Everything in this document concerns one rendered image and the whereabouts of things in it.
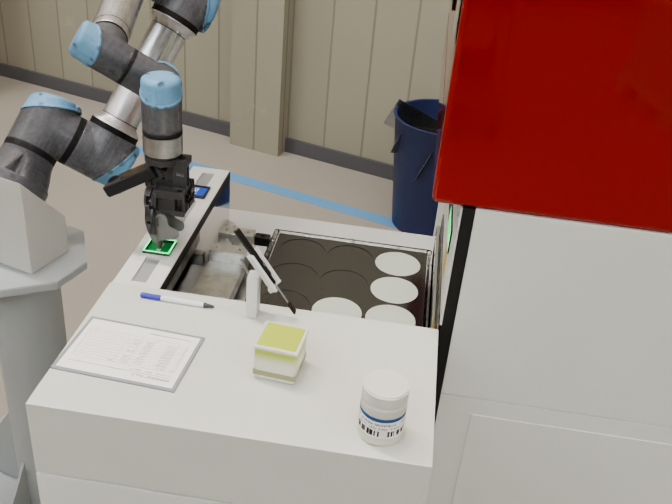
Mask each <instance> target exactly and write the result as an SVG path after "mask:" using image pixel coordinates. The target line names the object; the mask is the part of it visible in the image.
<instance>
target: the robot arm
mask: <svg viewBox="0 0 672 504"><path fill-rule="evenodd" d="M151 1H153V2H154V4H153V6H152V8H151V10H150V11H151V14H152V18H153V20H152V23H151V24H150V26H149V28H148V30H147V32H146V33H145V35H144V37H143V39H142V41H141V42H140V44H139V46H138V48H137V49H135V48H133V47H132V46H130V45H129V44H128V42H129V40H130V37H131V34H132V31H133V28H134V25H135V22H136V20H137V17H138V14H139V11H140V8H141V5H142V2H143V0H102V1H101V4H100V6H99V8H98V11H97V13H96V15H95V18H94V20H93V22H90V21H84V22H83V23H82V24H81V26H80V27H79V29H78V31H77V32H76V34H75V36H74V38H73V40H72V42H71V44H70V46H69V49H68V51H69V54H70V55H71V56H72V57H74V58H75V59H77V60H78V61H80V62H82V63H83V65H85V66H86V67H90V68H92V69H94V70H95V71H97V72H99V73H101V74H102V75H104V76H106V77H108V78H109V79H111V80H113V81H115V82H116V83H118V84H117V86H116V88H115V90H114V91H113V93H112V95H111V97H110V99H109V101H108V102H107V104H106V106H105V108H104V110H103V111H102V112H98V113H94V114H93V115H92V117H91V119H90V120H89V121H88V120H86V119H85V118H83V117H81V115H82V113H81V112H82V110H81V108H80V107H79V106H78V105H76V104H75V103H73V102H72V101H70V100H68V99H65V98H63V97H60V96H57V95H54V94H50V93H45V92H35V93H32V94H31V95H29V97H28V98H27V100H26V102H25V103H24V105H23V106H22V107H21V108H20V112H19V114H18V116H17V118H16V120H15V122H14V123H13V125H12V127H11V129H10V131H9V133H8V135H7V137H6V138H5V140H4V142H3V144H2V146H1V147H0V177H1V178H4V179H7V180H10V181H13V182H16V183H19V184H21V185H22V186H24V187H25V188H26V189H28V190H29V191H31V192H32V193H33V194H35V195H36V196H38V197H39V198H40V199H42V200H43V201H44V202H46V200H47V198H48V189H49V184H50V178H51V172H52V170H53V167H54V166H55V164H56V162H59V163H61V164H63V165H65V166H67V167H69V168H71V169H73V170H75V171H77V172H79V173H81V174H82V175H84V176H86V177H88V178H90V179H91V180H92V181H96V182H98V183H101V184H103V185H104V187H103V190H104V191H105V193H106V194H107V196H108V197H112V196H114V195H117V194H120V193H122V192H124V191H126V190H128V189H131V188H133V187H136V186H138V185H140V184H143V183H145V185H146V189H145V191H144V207H145V224H146V228H147V231H148V234H149V236H150V238H151V239H152V241H153V242H154V244H155V246H156V247H157V248H158V249H161V248H162V244H163V240H172V239H177V238H178V237H179V232H178V231H182V230H183V229H184V223H183V222H182V221H181V220H179V219H177V218H176V217H175V216H177V217H184V218H185V214H186V213H187V211H188V210H189V208H190V207H191V205H192V204H193V202H195V185H194V178H189V164H190V163H191V161H192V155H189V154H182V153H183V132H182V130H183V127H182V97H183V89H182V80H181V77H180V75H179V72H178V70H177V69H176V68H175V67H174V66H173V65H172V64H173V63H174V61H175V59H176V57H177V55H178V53H179V52H180V50H181V48H182V46H183V44H184V43H185V41H186V40H187V39H191V38H194V37H196V35H197V33H198V32H200V33H205V32H206V31H207V30H208V28H209V27H210V25H211V23H212V22H213V20H214V18H215V15H216V13H217V10H218V8H219V4H220V1H221V0H151ZM141 120H142V142H143V153H144V159H145V162H146V163H144V164H141V165H139V166H137V167H135V168H132V169H131V167H132V166H133V164H134V163H135V161H136V158H137V157H138V155H139V152H140V149H139V148H138V146H135V145H136V144H137V142H138V140H139V138H138V135H137V128H138V126H139V124H140V122H141Z"/></svg>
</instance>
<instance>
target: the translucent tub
mask: <svg viewBox="0 0 672 504"><path fill-rule="evenodd" d="M308 332H309V329H308V328H303V327H298V326H293V325H288V324H283V323H278V322H273V321H268V320H266V322H265V324H264V326H263V327H262V329H261V331H260V333H259V335H258V337H257V339H256V341H255V343H254V344H253V348H254V349H255V358H254V368H253V374H254V375H255V376H256V377H260V378H264V379H269V380H274V381H278V382H283V383H288V384H294V383H295V382H296V380H297V377H298V375H299V372H300V370H301V368H302V365H303V363H304V361H305V358H306V338H307V334H308Z"/></svg>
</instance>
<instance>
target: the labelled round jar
mask: <svg viewBox="0 0 672 504"><path fill-rule="evenodd" d="M409 391H410V384H409V381H408V380H407V379H406V378H405V377H404V376H403V375H402V374H400V373H398V372H396V371H393V370H389V369H378V370H374V371H372V372H370V373H368V374H367V375H366V376H365V377H364V379H363V386H362V394H361V400H360V408H359V416H358V426H357V430H358V433H359V435H360V436H361V437H362V438H363V439H364V440H365V441H366V442H368V443H370V444H373V445H377V446H389V445H392V444H395V443H396V442H398V441H399V440H400V439H401V437H402V434H403V429H404V423H405V417H406V411H407V404H408V397H409Z"/></svg>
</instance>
